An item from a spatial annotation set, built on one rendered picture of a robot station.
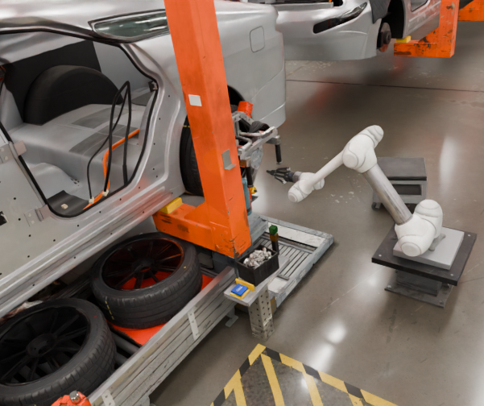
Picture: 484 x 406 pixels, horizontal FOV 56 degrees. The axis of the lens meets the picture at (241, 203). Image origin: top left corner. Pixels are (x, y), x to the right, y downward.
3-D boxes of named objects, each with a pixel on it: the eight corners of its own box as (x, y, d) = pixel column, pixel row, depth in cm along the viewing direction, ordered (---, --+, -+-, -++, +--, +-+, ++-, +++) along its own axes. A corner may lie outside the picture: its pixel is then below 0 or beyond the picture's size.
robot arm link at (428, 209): (444, 227, 279) (448, 198, 266) (435, 245, 267) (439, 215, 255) (417, 221, 287) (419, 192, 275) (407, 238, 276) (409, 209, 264)
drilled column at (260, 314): (261, 325, 286) (253, 274, 265) (275, 330, 280) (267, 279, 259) (252, 335, 280) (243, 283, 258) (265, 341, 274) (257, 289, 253)
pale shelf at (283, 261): (266, 254, 279) (266, 250, 278) (290, 261, 270) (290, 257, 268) (224, 296, 251) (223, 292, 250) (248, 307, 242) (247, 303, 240)
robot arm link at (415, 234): (442, 236, 261) (430, 259, 247) (417, 242, 274) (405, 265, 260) (368, 127, 250) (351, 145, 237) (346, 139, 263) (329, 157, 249)
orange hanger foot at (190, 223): (172, 217, 312) (161, 173, 294) (232, 237, 282) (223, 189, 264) (155, 229, 301) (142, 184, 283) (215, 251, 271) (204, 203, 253)
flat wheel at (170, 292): (134, 253, 325) (126, 226, 313) (218, 263, 301) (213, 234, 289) (78, 320, 273) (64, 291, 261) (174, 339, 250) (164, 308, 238)
